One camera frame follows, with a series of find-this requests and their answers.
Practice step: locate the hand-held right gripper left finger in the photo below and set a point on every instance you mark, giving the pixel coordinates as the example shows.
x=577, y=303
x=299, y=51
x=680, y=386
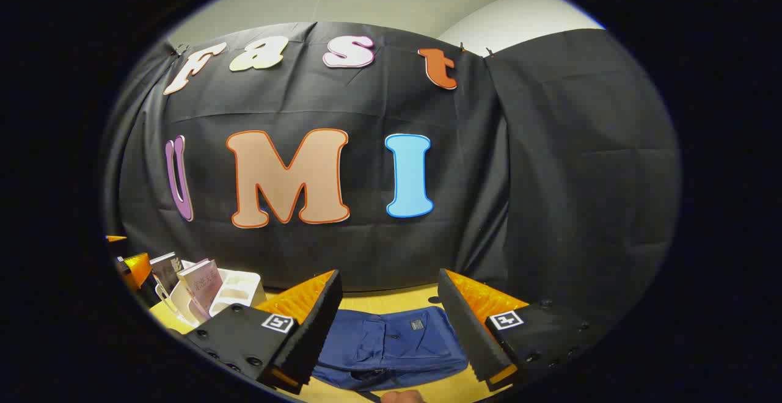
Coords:
x=244, y=336

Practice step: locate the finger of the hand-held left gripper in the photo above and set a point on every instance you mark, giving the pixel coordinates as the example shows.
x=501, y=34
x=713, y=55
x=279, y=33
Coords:
x=116, y=239
x=137, y=267

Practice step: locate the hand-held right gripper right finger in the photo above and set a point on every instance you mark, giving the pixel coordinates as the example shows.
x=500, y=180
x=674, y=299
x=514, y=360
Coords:
x=537, y=330

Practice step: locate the black book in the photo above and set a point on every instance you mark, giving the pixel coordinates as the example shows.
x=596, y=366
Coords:
x=165, y=272

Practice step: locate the white plastic bookshelf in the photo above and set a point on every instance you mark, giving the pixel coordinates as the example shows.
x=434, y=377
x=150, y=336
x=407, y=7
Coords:
x=241, y=287

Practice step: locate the pink book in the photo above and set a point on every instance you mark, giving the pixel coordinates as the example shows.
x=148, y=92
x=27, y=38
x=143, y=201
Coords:
x=203, y=282

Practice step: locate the blue schoolbag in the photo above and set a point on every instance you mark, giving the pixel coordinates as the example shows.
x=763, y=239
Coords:
x=391, y=348

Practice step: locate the black backdrop cloth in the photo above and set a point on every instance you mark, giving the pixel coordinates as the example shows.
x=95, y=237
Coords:
x=379, y=98

